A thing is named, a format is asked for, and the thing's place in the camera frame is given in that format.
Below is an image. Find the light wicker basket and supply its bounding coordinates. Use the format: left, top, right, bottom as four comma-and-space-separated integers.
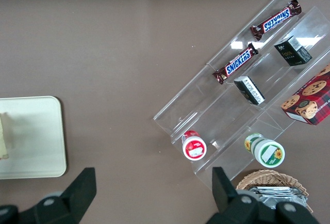
236, 169, 314, 214

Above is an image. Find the red plaid cookie box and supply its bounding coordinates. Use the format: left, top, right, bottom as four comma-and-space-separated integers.
280, 63, 330, 126

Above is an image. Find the Snickers bar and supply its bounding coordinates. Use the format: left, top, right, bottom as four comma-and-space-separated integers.
212, 42, 259, 85
250, 0, 303, 42

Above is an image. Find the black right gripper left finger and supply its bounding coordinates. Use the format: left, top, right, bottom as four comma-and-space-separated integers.
0, 167, 97, 224

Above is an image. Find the red lidded cup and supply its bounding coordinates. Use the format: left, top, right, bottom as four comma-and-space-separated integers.
181, 130, 207, 161

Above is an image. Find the beige plastic tray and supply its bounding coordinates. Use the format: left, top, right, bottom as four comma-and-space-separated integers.
0, 95, 68, 180

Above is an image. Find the green lidded cup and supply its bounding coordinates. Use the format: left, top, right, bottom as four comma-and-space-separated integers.
244, 132, 286, 169

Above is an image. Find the small black box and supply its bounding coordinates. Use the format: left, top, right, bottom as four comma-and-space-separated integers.
234, 75, 266, 106
273, 35, 314, 67

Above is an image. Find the clear acrylic stepped stand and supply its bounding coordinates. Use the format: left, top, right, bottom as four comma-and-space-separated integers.
153, 0, 330, 191

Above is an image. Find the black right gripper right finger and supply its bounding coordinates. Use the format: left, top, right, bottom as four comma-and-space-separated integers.
206, 166, 320, 224

